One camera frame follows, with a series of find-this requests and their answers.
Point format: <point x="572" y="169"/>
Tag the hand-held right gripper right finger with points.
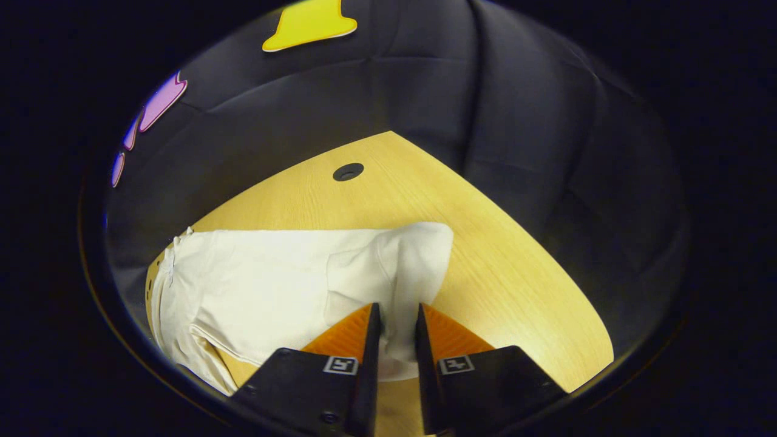
<point x="427" y="388"/>

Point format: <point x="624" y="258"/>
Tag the white t-shirt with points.
<point x="273" y="285"/>

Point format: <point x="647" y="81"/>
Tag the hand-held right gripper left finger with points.
<point x="364" y="388"/>

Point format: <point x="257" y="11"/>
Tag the black backdrop cloth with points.
<point x="485" y="121"/>

